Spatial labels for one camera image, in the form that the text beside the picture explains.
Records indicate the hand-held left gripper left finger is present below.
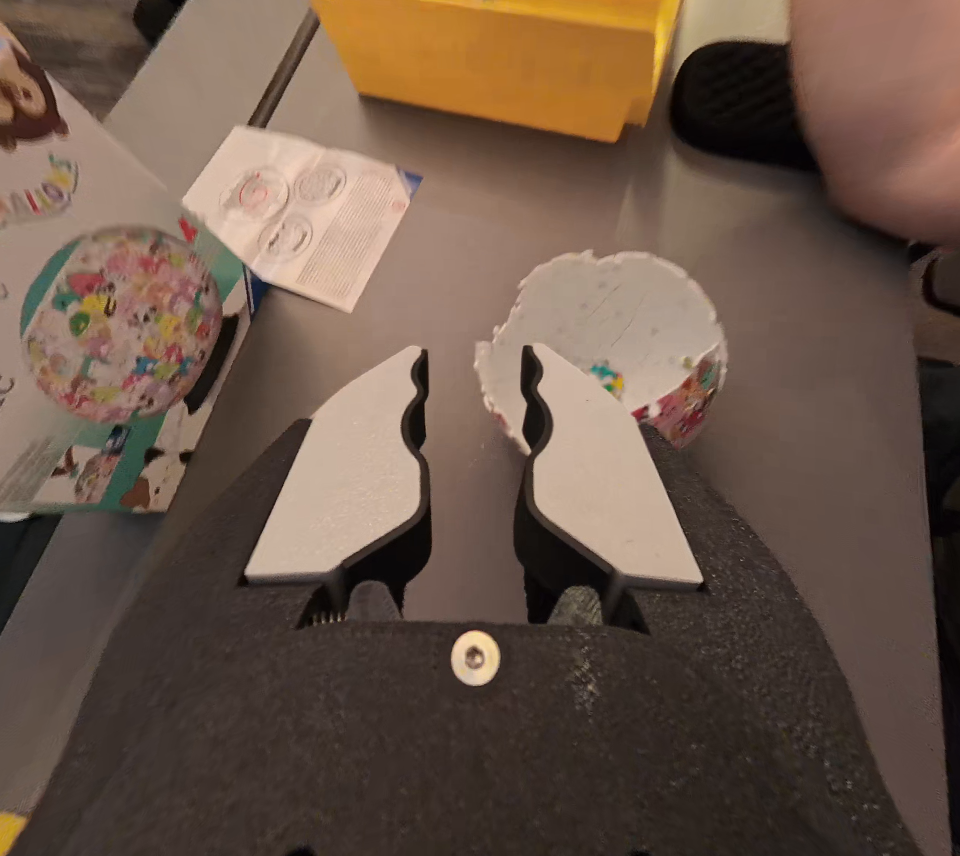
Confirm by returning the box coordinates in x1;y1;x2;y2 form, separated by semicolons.
243;345;435;587

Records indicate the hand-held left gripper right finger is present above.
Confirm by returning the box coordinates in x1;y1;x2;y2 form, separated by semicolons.
514;343;706;595

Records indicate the colourful puzzle ball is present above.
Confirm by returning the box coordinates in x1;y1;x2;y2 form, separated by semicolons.
474;250;730;456

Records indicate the yellow plastic bin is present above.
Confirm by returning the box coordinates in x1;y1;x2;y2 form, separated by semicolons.
292;0;704;145

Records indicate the person's right forearm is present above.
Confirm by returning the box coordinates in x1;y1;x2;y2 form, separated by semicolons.
786;0;960;247

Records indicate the puzzle ball cardboard box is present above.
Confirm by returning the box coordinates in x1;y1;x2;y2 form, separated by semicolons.
0;20;269;517

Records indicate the white instruction leaflet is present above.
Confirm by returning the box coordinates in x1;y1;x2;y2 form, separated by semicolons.
182;125;425;315

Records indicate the black textured wrist rest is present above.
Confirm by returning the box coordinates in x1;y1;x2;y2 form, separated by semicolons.
669;40;820;173

